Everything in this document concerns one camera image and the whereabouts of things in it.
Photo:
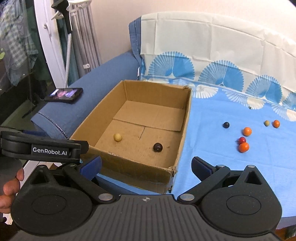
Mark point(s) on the orange fruit middle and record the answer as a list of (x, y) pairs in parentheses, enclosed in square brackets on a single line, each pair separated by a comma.
[(247, 131)]

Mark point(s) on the person's left hand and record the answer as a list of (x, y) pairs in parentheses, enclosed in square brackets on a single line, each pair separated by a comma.
[(10, 189)]

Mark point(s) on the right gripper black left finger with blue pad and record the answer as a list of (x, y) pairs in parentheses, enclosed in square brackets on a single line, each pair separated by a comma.
[(90, 168)]

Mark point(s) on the speckled orange fruit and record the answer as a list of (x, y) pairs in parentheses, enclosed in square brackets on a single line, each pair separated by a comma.
[(276, 123)]

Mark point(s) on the black smartphone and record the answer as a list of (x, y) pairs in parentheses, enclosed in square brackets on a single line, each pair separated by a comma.
[(65, 95)]

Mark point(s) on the blue white patterned sheet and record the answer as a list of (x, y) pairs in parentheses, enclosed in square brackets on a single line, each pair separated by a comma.
[(229, 66)]

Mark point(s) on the dark blue berry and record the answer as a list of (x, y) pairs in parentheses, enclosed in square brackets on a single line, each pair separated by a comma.
[(226, 125)]

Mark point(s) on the dark purple fruit in box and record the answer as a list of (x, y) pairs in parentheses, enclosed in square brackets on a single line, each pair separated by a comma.
[(158, 147)]

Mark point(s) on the white folded drying rack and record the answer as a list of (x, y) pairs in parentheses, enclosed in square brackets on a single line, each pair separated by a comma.
[(81, 54)]

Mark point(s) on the white door frame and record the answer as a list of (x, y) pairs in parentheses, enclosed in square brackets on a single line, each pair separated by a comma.
[(50, 40)]

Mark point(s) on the brown cardboard box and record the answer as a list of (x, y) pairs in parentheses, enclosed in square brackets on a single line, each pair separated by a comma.
[(144, 113)]

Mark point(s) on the yellow round fruit in box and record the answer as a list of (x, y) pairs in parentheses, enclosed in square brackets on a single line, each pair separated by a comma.
[(117, 137)]

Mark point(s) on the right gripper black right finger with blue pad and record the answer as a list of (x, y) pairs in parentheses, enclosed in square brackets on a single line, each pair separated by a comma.
[(201, 169)]

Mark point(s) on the orange fruit near cherry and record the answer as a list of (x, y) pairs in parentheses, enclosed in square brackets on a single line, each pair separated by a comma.
[(243, 147)]

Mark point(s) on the red cherry with stem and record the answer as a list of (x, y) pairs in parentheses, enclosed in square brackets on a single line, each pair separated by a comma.
[(241, 140)]

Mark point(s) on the olive green small fruit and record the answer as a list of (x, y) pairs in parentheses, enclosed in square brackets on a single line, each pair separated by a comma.
[(266, 123)]

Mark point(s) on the blue sofa armrest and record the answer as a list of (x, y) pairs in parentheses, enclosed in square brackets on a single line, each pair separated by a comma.
[(60, 120)]

